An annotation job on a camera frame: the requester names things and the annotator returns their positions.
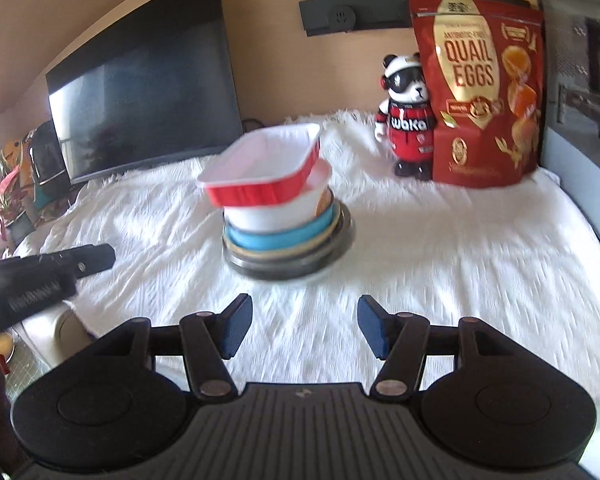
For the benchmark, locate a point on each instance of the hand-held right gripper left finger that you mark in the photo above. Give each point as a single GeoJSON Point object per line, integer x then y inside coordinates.
{"type": "Point", "coordinates": [237, 327]}

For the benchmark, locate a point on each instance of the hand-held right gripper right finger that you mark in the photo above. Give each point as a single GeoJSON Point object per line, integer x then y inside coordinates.
{"type": "Point", "coordinates": [372, 327]}

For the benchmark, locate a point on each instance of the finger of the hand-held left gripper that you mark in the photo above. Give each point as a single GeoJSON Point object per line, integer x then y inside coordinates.
{"type": "Point", "coordinates": [92, 257]}

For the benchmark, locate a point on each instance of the white bowl yellow rim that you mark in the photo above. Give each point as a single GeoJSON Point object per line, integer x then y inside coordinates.
{"type": "Point", "coordinates": [260, 255]}

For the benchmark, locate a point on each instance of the stainless steel bowl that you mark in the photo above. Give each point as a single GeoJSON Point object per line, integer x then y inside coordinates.
{"type": "Point", "coordinates": [290, 266]}

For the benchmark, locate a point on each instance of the blue bowl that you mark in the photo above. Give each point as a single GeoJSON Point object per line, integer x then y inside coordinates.
{"type": "Point", "coordinates": [280, 242]}

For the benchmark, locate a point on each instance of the white paper bowl orange logo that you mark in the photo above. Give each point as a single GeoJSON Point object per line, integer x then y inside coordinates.
{"type": "Point", "coordinates": [275, 217]}

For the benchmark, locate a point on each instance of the red foil tray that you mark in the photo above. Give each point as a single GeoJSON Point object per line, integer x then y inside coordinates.
{"type": "Point", "coordinates": [260, 160]}

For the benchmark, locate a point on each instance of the red leafed plant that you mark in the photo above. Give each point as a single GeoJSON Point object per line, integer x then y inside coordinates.
{"type": "Point", "coordinates": [5, 195]}

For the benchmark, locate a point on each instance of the white woven tablecloth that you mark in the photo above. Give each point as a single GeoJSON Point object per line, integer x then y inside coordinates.
{"type": "Point", "coordinates": [455, 260]}

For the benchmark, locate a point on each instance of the black curved monitor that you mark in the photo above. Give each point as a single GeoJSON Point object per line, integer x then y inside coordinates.
{"type": "Point", "coordinates": [145, 85]}

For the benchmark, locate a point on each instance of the panda figurine red jacket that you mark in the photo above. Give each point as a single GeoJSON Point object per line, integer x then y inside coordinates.
{"type": "Point", "coordinates": [410, 135]}

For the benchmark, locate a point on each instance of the red snack bag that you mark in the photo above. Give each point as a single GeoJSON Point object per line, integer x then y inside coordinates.
{"type": "Point", "coordinates": [480, 125]}

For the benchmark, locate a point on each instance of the dark wall socket strip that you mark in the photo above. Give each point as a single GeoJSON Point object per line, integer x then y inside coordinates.
{"type": "Point", "coordinates": [380, 10]}

